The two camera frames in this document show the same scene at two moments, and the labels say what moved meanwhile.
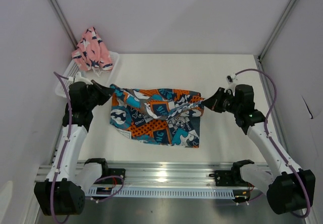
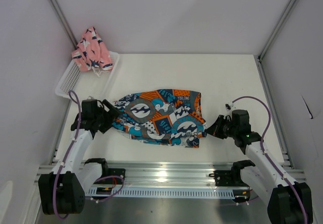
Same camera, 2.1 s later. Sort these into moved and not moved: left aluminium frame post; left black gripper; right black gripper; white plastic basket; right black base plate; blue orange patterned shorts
Moved: right black gripper; left black gripper
Not moved: blue orange patterned shorts; left aluminium frame post; right black base plate; white plastic basket
